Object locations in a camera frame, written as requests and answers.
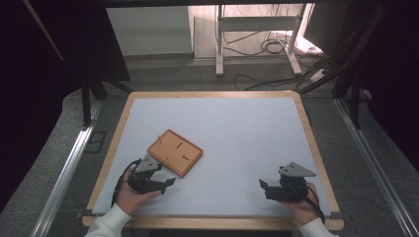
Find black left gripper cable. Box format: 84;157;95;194
111;158;142;208

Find aluminium rail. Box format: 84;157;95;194
30;100;104;237
333;98;419;237

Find white power strip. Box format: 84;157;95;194
309;68;328;83

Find white table sheet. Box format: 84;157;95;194
92;97;332;217

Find black metal stand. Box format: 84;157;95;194
79;63;134;128
295;4;391;130

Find person's right hand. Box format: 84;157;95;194
283;182;320;226

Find person's left hand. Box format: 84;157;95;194
116;164;162;216

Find white board panel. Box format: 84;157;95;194
106;5;194;57

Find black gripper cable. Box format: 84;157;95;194
111;158;142;208
304;184;326;225

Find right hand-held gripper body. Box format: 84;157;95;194
268;161;317;202

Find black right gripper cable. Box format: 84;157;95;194
304;184;326;225

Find wooden photo frame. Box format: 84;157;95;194
146;128;205;179

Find black floor cables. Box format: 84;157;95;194
222;6;325;92

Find white metal desk frame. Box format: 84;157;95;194
215;3;313;77

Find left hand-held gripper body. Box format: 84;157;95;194
127;153;166;195

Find thin wooden stick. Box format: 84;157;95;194
22;0;65;62

